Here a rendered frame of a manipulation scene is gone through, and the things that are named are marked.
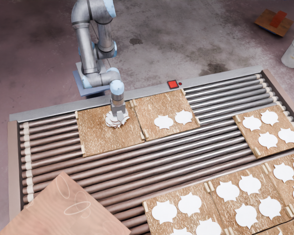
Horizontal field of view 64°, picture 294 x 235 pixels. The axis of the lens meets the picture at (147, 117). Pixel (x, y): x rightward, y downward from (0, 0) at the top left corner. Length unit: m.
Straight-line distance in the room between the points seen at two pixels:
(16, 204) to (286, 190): 1.61
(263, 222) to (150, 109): 1.00
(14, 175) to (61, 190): 0.34
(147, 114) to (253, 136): 0.77
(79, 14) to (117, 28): 2.48
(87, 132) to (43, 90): 1.62
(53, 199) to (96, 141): 0.45
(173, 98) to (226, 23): 2.77
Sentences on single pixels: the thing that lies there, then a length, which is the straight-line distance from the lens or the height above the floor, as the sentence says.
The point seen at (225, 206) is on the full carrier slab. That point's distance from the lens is 1.56.
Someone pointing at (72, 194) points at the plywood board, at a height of 1.04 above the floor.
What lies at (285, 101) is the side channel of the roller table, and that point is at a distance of 2.15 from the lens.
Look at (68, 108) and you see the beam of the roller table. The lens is 1.77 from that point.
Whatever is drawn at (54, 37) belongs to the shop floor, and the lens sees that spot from 3.81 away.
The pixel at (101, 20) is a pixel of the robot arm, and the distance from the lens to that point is 1.45.
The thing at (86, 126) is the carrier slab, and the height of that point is 0.94.
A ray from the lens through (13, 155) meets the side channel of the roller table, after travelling 1.66.
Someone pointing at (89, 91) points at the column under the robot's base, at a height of 0.87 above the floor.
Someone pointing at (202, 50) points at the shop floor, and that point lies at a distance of 3.72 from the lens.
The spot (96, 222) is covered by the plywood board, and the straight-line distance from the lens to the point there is 1.33.
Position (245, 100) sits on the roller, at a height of 0.92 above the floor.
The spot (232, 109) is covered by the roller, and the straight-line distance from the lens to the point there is 1.91.
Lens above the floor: 2.35
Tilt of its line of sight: 58 degrees down
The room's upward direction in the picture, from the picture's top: 9 degrees clockwise
